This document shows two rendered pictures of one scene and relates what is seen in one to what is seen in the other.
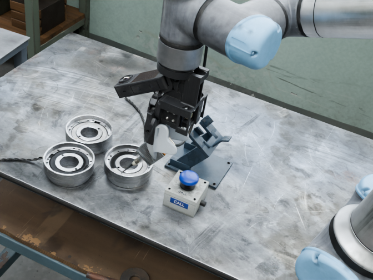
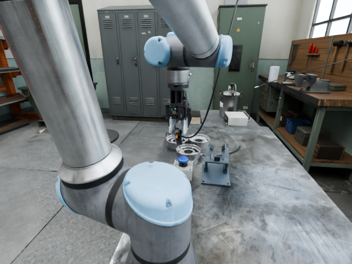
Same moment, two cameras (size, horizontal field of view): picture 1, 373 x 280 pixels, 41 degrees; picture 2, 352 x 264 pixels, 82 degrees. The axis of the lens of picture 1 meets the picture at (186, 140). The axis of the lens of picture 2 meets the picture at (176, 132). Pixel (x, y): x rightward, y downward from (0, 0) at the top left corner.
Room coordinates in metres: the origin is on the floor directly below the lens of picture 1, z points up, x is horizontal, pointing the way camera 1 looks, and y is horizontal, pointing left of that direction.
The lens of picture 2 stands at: (0.60, -0.64, 1.23)
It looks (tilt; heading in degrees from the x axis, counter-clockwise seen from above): 22 degrees down; 80
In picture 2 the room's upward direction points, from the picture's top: straight up
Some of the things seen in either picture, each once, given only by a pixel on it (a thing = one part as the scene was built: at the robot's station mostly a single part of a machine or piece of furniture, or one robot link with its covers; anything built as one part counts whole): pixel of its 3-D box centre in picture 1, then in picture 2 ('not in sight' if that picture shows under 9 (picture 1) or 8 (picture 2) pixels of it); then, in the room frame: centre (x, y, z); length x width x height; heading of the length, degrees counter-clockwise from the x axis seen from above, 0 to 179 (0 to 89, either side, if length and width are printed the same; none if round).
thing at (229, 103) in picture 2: not in sight; (232, 102); (1.37, 0.93, 0.83); 0.41 x 0.19 x 0.30; 77
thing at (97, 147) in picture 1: (89, 135); (198, 141); (0.87, 0.22, 0.82); 0.10 x 0.10 x 0.04
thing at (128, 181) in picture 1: (128, 166); (188, 153); (0.79, 0.11, 0.82); 0.10 x 0.10 x 0.04
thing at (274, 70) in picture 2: not in sight; (273, 74); (2.37, 1.87, 0.96); 0.12 x 0.11 x 0.20; 163
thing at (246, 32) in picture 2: not in sight; (234, 68); (2.28, 2.85, 0.96); 0.73 x 0.34 x 1.92; 163
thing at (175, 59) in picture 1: (180, 50); (178, 77); (0.73, 0.04, 1.15); 0.08 x 0.08 x 0.05
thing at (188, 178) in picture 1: (187, 184); (183, 163); (0.74, -0.02, 0.85); 0.04 x 0.04 x 0.05
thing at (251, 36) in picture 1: (245, 30); (169, 52); (0.69, -0.06, 1.23); 0.11 x 0.11 x 0.08; 55
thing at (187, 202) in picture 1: (188, 194); (183, 170); (0.74, -0.02, 0.82); 0.08 x 0.07 x 0.05; 73
